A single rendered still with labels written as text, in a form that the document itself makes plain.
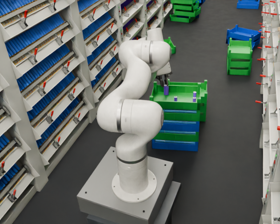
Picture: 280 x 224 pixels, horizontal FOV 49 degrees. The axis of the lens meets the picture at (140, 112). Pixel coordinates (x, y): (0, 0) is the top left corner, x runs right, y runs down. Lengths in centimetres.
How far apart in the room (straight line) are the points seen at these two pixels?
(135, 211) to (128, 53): 63
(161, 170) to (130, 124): 41
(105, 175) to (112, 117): 41
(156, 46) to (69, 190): 101
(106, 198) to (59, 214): 54
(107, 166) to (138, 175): 25
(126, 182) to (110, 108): 34
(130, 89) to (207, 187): 91
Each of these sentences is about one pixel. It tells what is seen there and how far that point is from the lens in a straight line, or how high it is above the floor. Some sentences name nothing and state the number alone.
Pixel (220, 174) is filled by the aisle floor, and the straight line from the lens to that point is 193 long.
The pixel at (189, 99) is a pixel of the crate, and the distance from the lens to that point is 197.
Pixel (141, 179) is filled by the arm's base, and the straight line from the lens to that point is 125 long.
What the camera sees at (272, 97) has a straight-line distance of 194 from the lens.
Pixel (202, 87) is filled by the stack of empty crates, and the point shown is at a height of 17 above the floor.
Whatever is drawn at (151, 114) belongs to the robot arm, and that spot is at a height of 78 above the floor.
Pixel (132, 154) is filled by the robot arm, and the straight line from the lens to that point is 113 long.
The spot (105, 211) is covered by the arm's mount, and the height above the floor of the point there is 33.
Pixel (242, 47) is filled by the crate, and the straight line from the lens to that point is 317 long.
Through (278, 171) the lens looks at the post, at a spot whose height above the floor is 46.
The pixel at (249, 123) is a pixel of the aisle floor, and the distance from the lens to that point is 237.
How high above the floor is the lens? 136
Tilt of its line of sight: 34 degrees down
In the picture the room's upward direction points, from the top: 4 degrees counter-clockwise
